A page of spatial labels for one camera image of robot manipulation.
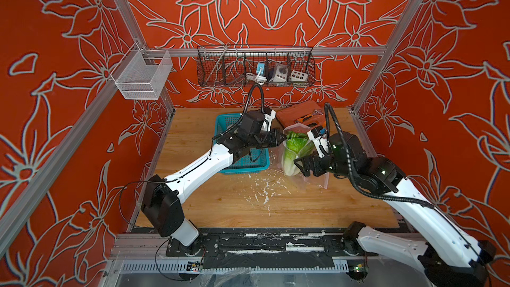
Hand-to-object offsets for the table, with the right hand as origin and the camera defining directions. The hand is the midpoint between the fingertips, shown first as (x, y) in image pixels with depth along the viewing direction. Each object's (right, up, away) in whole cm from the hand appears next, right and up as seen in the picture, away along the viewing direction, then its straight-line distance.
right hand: (300, 157), depth 66 cm
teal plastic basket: (-16, -1, -2) cm, 16 cm away
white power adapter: (-3, +36, +25) cm, 43 cm away
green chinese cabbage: (0, +3, +4) cm, 5 cm away
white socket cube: (+6, +35, +28) cm, 46 cm away
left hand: (-3, +7, +6) cm, 10 cm away
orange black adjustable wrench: (+11, +15, +40) cm, 44 cm away
